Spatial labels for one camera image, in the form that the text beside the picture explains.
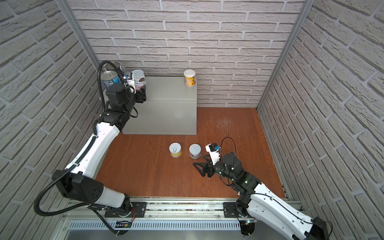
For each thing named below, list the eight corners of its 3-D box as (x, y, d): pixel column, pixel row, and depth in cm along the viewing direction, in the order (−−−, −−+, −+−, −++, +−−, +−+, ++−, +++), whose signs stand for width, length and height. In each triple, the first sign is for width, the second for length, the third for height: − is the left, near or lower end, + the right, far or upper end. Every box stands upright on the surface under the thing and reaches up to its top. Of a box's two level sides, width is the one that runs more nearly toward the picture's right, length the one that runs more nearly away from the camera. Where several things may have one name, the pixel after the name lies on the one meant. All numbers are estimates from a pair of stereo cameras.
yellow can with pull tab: (169, 157, 94) (168, 153, 89) (170, 146, 99) (169, 142, 94) (181, 157, 94) (180, 153, 89) (182, 146, 99) (181, 142, 94)
